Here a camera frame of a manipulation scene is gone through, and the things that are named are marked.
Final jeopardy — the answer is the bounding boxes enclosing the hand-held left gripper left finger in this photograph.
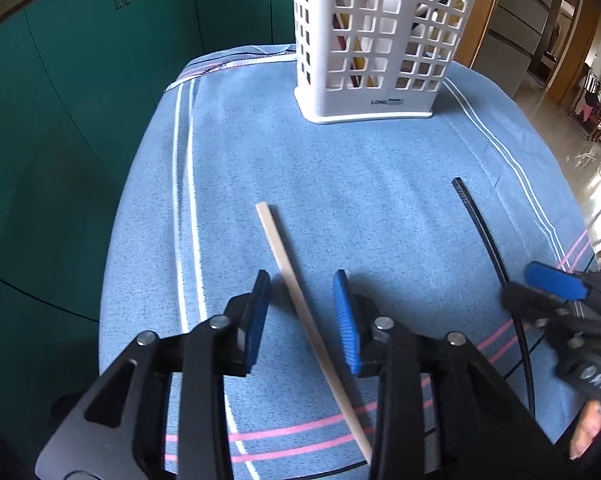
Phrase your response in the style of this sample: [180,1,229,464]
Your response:
[35,269,272,480]

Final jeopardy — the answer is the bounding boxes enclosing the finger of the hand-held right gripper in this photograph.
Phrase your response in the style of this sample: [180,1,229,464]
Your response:
[525,261,589,302]
[503,280,574,326]

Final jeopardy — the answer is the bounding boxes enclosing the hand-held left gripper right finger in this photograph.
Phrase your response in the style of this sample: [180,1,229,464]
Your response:
[331,269,568,480]

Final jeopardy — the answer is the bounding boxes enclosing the beige wooden chopstick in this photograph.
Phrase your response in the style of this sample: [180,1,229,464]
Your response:
[255,202,374,464]

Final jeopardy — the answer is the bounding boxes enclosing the black patterned chopstick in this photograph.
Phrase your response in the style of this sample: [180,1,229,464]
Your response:
[452,177,535,417]

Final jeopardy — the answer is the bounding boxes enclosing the white plastic utensil basket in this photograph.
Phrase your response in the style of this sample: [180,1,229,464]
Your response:
[291,0,481,125]

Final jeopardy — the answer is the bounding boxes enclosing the person's right hand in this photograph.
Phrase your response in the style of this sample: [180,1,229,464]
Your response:
[569,400,601,461]

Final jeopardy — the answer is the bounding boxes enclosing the blue striped blanket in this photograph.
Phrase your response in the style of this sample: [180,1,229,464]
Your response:
[98,42,601,480]

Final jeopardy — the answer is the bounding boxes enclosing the brown wooden chair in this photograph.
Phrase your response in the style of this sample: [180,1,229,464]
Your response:
[574,72,601,142]

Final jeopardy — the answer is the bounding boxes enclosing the grey cabinet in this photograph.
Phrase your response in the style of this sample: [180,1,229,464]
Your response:
[485,0,552,97]

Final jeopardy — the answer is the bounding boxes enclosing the green cabinet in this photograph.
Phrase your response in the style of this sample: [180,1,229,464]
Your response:
[0,0,301,441]

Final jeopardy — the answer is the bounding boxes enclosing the wooden door frame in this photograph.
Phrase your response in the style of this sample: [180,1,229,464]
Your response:
[527,0,601,111]

